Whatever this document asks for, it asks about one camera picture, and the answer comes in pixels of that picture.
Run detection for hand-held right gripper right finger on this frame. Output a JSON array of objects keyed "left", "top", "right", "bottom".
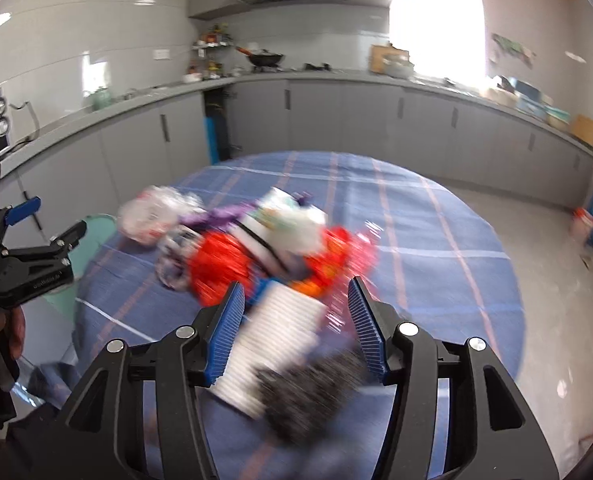
[{"left": 347, "top": 276, "right": 560, "bottom": 480}]

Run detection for hanging cloths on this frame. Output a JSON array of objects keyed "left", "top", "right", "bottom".
[{"left": 491, "top": 32, "right": 537, "bottom": 68}]

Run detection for blue dish rack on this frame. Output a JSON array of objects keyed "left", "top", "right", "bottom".
[{"left": 514, "top": 80, "right": 552, "bottom": 113}]

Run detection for crumpled clear plastic bag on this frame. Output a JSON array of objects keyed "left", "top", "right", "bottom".
[{"left": 118, "top": 185, "right": 207, "bottom": 251}]

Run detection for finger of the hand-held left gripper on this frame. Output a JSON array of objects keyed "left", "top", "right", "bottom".
[
  {"left": 0, "top": 196, "right": 42, "bottom": 248},
  {"left": 0, "top": 220, "right": 87, "bottom": 308}
]

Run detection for metal spice rack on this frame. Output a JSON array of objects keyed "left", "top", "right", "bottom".
[{"left": 192, "top": 25, "right": 233, "bottom": 81}]

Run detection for white basin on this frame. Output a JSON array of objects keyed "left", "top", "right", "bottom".
[{"left": 487, "top": 85, "right": 520, "bottom": 107}]

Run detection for brown cardboard piece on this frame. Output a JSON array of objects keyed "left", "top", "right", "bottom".
[{"left": 571, "top": 114, "right": 593, "bottom": 148}]

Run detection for white foam block black band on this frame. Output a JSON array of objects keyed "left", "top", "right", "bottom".
[{"left": 231, "top": 215, "right": 302, "bottom": 281}]

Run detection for grey kitchen counter cabinets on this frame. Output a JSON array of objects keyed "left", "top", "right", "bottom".
[{"left": 0, "top": 67, "right": 593, "bottom": 241}]

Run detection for wooden cutting board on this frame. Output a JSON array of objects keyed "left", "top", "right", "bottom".
[{"left": 369, "top": 44, "right": 410, "bottom": 73}]

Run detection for blue plaid tablecloth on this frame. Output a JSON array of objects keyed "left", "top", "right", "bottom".
[{"left": 74, "top": 150, "right": 525, "bottom": 480}]

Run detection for person's left hand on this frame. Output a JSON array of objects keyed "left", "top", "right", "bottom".
[{"left": 4, "top": 307, "right": 27, "bottom": 361}]

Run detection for red snack bag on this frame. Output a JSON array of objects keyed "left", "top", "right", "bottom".
[{"left": 189, "top": 232, "right": 258, "bottom": 307}]

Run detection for black speckled wrapper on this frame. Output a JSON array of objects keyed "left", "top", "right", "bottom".
[{"left": 254, "top": 347, "right": 377, "bottom": 442}]

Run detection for silver patterned wrapper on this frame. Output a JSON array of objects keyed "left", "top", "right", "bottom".
[{"left": 155, "top": 225, "right": 198, "bottom": 292}]

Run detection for black power cable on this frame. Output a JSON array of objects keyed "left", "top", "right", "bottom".
[{"left": 9, "top": 101, "right": 40, "bottom": 148}]

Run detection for red orange wrapper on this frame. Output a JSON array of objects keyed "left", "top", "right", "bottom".
[{"left": 296, "top": 225, "right": 380, "bottom": 333}]

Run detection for window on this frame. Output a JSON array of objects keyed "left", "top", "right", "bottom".
[{"left": 389, "top": 0, "right": 486, "bottom": 78}]

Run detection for glass bowl with wrappers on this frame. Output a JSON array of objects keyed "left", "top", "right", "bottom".
[{"left": 41, "top": 214, "right": 117, "bottom": 311}]

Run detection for white ribbed paper piece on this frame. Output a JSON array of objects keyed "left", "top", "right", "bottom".
[{"left": 211, "top": 282, "right": 327, "bottom": 418}]

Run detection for black gas stove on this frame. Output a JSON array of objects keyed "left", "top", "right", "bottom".
[{"left": 246, "top": 61, "right": 333, "bottom": 75}]

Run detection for black wok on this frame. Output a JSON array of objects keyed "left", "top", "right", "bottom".
[{"left": 236, "top": 46, "right": 286, "bottom": 70}]

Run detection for blue wrapper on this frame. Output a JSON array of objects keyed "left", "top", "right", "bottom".
[{"left": 249, "top": 277, "right": 277, "bottom": 311}]

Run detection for white bucket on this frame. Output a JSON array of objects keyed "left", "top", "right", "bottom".
[{"left": 571, "top": 206, "right": 593, "bottom": 240}]

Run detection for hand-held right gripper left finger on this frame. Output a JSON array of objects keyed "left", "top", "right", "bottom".
[{"left": 51, "top": 281, "right": 246, "bottom": 480}]

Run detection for white green plastic bag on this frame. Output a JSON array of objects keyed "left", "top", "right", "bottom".
[{"left": 256, "top": 187, "right": 328, "bottom": 256}]

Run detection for purple wrapper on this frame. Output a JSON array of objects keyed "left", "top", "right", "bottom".
[{"left": 179, "top": 202, "right": 257, "bottom": 232}]

